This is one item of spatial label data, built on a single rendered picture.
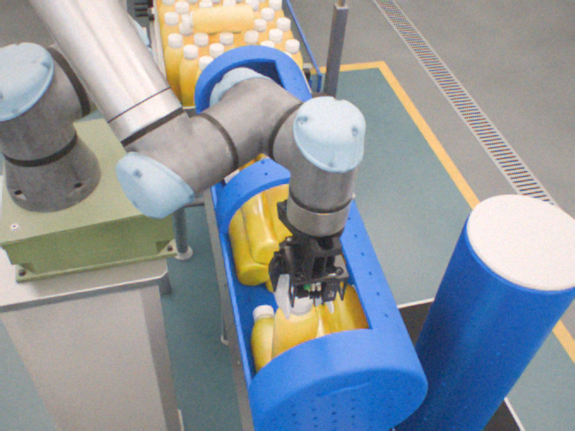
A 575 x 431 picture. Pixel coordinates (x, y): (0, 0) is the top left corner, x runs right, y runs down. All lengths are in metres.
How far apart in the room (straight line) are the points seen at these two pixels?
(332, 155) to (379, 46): 3.42
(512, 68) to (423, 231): 1.64
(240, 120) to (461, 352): 1.04
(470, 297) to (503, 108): 2.41
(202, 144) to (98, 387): 0.85
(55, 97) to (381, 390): 0.65
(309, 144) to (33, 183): 0.54
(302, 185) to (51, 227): 0.50
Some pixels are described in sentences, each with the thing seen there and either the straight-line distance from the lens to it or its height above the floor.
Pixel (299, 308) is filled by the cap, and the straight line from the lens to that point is 0.88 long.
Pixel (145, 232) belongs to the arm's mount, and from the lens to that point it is 1.04.
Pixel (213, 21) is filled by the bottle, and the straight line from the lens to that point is 1.76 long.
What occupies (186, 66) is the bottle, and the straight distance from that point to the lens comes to 1.72.
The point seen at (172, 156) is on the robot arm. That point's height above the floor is 1.59.
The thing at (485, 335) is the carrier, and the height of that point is 0.83.
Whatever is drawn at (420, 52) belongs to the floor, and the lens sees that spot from 4.04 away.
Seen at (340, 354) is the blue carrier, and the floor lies 1.23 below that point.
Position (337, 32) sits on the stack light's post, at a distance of 2.00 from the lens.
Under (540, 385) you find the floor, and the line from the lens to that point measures 2.50.
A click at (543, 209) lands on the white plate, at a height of 1.04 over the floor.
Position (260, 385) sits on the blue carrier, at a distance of 0.94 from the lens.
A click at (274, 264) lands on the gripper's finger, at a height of 1.36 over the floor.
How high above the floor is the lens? 1.99
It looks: 46 degrees down
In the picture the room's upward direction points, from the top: 6 degrees clockwise
